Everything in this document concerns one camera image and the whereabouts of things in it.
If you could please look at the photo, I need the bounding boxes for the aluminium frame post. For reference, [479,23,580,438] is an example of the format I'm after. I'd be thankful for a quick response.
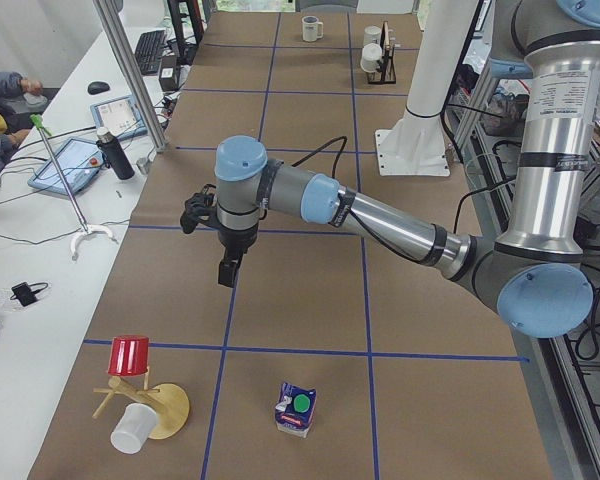
[93,0,167,153]

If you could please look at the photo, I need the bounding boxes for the black power brick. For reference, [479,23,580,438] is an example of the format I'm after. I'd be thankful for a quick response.
[158,53,181,92]

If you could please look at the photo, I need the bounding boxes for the teach pendant far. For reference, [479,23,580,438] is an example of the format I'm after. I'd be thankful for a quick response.
[90,95,147,140]

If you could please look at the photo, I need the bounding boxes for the wooden cup tree stand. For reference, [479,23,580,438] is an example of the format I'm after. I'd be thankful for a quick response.
[92,367,190,440]

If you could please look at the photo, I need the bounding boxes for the white mug lower rack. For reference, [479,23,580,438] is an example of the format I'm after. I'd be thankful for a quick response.
[360,43,383,73]

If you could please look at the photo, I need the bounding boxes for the black wire mug rack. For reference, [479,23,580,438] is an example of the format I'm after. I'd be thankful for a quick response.
[365,21,397,85]

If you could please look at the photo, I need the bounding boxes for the white mug with handle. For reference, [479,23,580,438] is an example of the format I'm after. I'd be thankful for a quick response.
[302,16,324,43]

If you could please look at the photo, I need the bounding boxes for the white mug rack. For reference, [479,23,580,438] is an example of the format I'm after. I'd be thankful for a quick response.
[360,43,383,73]
[363,25,383,46]

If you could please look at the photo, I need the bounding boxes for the white mug upper rack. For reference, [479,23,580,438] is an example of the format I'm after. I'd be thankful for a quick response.
[363,25,383,46]

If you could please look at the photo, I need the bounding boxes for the black computer mouse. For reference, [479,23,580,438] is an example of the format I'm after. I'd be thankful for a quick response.
[87,81,110,95]

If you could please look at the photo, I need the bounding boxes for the white plastic cup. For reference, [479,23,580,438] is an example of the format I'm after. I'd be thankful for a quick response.
[110,403,158,454]

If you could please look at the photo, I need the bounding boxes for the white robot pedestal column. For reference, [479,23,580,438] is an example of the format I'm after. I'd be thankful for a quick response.
[376,0,481,177]

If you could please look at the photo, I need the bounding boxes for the black water bottle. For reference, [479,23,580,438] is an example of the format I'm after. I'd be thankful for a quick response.
[96,126,134,180]

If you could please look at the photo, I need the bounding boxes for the black keyboard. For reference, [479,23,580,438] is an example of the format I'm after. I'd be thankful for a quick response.
[134,30,166,75]

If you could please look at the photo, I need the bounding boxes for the grabber stick green tip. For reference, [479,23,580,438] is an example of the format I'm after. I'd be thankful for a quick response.
[30,114,118,262]

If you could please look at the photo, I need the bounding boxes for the teach pendant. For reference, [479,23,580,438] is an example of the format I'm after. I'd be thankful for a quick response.
[90,95,147,140]
[27,137,104,196]

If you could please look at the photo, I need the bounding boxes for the blue white milk carton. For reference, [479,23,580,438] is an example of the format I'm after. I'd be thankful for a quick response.
[274,382,317,438]

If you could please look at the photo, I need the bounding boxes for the teach pendant near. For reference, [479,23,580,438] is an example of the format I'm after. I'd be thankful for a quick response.
[27,137,104,196]

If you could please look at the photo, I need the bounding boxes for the red plastic cup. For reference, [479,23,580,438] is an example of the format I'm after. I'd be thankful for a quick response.
[107,335,149,377]

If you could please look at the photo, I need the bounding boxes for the small black adapter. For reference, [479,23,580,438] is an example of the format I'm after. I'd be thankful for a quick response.
[11,282,49,307]

